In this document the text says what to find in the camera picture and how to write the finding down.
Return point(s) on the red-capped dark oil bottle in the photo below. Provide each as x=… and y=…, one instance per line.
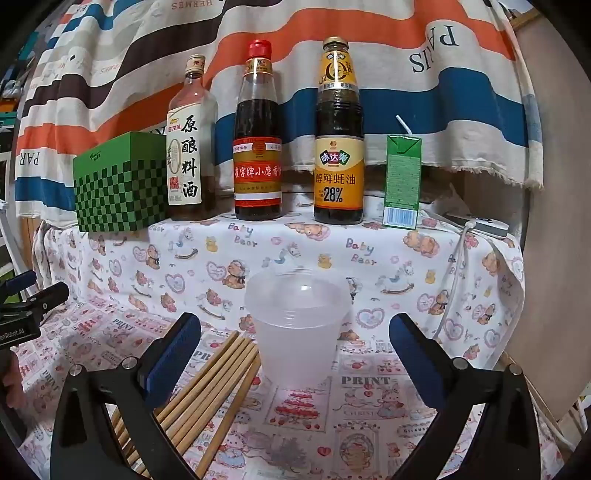
x=257, y=170

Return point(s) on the striped cloth backdrop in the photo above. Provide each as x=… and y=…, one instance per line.
x=369, y=55

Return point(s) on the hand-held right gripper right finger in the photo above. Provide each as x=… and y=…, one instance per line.
x=415, y=355

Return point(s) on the brown wooden board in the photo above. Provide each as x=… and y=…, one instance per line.
x=549, y=230

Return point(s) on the bunch of wooden chopsticks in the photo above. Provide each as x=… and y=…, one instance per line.
x=221, y=364

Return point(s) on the white power strip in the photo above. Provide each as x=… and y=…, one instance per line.
x=485, y=226

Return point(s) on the yellow-label dark sauce bottle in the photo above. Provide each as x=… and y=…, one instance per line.
x=339, y=184

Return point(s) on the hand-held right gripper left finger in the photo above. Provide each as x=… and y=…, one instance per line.
x=173, y=355

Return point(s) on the clear white-label wine bottle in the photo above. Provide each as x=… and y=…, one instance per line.
x=184, y=157

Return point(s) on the white bent straw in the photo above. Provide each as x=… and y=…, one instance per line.
x=400, y=122

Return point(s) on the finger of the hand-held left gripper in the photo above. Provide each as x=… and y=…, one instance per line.
x=21, y=280
x=48, y=295

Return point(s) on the green checkered box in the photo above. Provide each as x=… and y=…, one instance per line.
x=120, y=194

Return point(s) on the translucent plastic cup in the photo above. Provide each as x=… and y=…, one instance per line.
x=295, y=341

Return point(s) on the bear print tablecloth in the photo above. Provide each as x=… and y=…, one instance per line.
x=323, y=249

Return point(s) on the person's left hand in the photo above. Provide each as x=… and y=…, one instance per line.
x=9, y=378

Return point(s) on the green drink carton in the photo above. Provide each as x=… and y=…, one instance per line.
x=401, y=184

